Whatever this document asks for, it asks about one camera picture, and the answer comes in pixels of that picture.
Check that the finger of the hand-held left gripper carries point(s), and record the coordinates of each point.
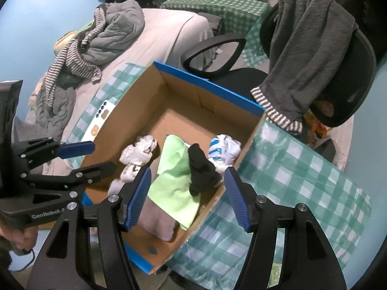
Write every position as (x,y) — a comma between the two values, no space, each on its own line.
(77,150)
(99,169)

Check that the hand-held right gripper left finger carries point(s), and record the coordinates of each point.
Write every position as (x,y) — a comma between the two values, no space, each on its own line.
(139,199)

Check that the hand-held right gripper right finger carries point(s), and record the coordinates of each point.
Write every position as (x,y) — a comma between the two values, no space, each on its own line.
(237,199)

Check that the grey fleece garment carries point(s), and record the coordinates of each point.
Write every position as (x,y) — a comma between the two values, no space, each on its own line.
(157,220)

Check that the light green cloth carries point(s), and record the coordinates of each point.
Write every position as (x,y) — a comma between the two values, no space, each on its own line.
(172,181)

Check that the white cloth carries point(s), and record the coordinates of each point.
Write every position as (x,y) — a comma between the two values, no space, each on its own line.
(136,154)

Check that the black sock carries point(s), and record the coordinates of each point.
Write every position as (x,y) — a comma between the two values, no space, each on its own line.
(201,172)

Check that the white and blue plastic bag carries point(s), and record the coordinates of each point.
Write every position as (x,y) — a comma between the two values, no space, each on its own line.
(223,151)

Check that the cardboard box with blue edges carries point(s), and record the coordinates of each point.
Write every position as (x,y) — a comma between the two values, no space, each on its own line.
(187,117)

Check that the yellow green soft toy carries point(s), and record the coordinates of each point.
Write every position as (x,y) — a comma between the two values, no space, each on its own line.
(65,42)

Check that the person's left hand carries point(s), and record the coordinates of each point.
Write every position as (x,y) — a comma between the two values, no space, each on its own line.
(21,238)

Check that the grey white striped garment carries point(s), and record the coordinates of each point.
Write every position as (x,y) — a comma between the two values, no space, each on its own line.
(69,57)

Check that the orange plastic bag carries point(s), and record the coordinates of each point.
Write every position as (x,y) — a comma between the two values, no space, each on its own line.
(317,127)

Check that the pile of grey clothes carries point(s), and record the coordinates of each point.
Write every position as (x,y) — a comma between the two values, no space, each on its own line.
(118,33)

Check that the black office chair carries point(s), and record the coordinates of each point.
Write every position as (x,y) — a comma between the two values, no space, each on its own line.
(235,75)

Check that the dark grey garment striped cuffs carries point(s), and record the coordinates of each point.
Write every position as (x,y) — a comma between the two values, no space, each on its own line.
(305,51)

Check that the small green checked tablecloth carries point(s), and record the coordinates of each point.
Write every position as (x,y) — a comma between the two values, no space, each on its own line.
(229,12)

